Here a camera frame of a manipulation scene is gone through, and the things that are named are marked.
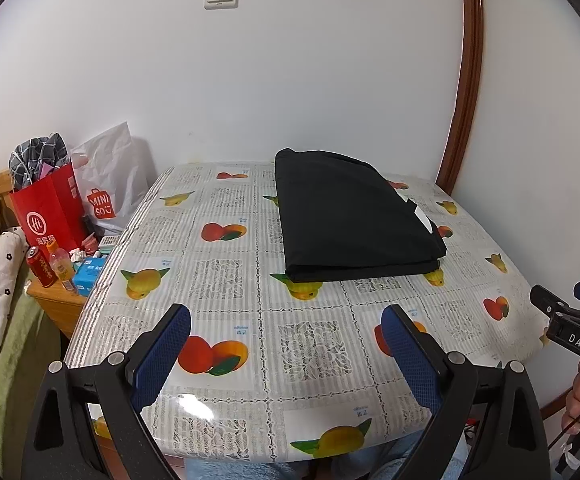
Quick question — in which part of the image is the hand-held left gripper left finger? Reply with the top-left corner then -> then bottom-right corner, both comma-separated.
20,303 -> 193,480

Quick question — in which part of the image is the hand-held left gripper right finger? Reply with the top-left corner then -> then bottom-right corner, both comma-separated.
380,304 -> 553,480

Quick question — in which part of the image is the black and white striped garment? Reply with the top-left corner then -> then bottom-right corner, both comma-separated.
275,148 -> 448,283

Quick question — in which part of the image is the blue cardboard box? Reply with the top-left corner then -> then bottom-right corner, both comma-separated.
72,256 -> 105,297

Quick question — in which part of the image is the wooden nightstand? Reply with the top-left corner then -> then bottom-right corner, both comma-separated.
26,280 -> 88,338

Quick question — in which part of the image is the fruit-print tablecloth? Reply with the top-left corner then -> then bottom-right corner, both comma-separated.
64,160 -> 553,463

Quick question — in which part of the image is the orange drink bottle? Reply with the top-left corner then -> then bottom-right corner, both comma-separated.
48,241 -> 78,293

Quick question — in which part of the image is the green blanket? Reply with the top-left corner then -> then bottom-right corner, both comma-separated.
0,227 -> 63,441

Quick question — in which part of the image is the red drink can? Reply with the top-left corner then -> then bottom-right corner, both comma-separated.
26,246 -> 55,288

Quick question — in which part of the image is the red paper bag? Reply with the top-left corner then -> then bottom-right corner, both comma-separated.
10,160 -> 90,256

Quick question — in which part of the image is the white plastic shopping bag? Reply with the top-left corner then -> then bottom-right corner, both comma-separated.
72,121 -> 158,233

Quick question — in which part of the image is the grey plaid cloth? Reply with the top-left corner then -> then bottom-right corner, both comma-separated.
8,132 -> 73,193

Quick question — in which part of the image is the brown wooden door frame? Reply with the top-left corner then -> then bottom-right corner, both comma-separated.
435,0 -> 486,196

